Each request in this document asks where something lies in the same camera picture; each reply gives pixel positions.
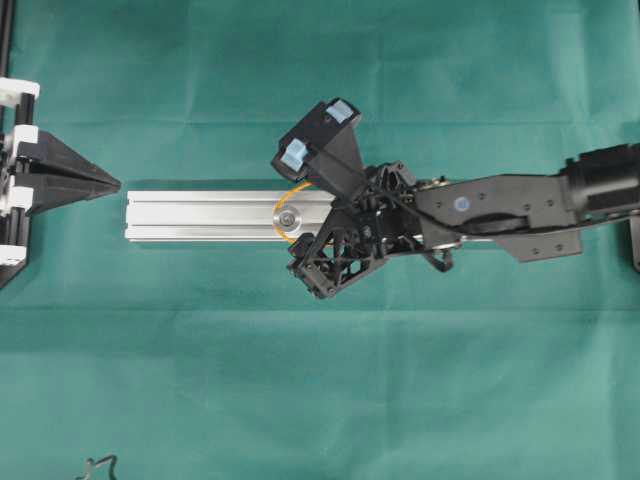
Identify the silver aluminium extrusion rail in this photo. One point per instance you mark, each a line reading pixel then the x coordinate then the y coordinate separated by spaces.
pixel 217 215

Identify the black frame post left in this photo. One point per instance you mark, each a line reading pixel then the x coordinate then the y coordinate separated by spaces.
pixel 7 22

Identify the silver pulley shaft left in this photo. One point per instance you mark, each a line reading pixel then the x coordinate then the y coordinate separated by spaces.
pixel 286 219

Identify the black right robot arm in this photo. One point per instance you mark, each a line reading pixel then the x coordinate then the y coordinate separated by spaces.
pixel 538 217

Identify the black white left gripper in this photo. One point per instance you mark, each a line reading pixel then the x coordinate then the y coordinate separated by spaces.
pixel 63 176

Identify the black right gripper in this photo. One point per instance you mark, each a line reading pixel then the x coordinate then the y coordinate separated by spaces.
pixel 359 236

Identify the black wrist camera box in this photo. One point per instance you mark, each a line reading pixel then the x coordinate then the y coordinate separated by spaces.
pixel 322 149

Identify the green cloth table cover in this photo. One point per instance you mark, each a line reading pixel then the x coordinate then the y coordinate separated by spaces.
pixel 211 361

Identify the orange rubber band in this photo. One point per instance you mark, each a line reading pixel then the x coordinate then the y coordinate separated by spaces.
pixel 285 199

